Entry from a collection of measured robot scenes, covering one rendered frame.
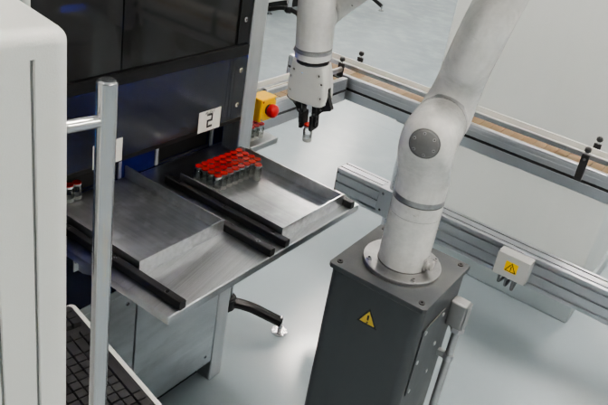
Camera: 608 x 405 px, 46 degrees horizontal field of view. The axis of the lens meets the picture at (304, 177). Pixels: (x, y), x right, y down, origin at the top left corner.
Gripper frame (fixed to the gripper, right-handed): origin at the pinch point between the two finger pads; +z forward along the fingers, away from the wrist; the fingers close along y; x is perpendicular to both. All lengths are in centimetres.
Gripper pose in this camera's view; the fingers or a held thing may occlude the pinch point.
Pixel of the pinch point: (308, 119)
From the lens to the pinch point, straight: 169.9
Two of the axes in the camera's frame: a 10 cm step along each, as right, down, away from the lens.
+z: -0.6, 8.6, 5.1
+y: 8.4, 3.3, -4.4
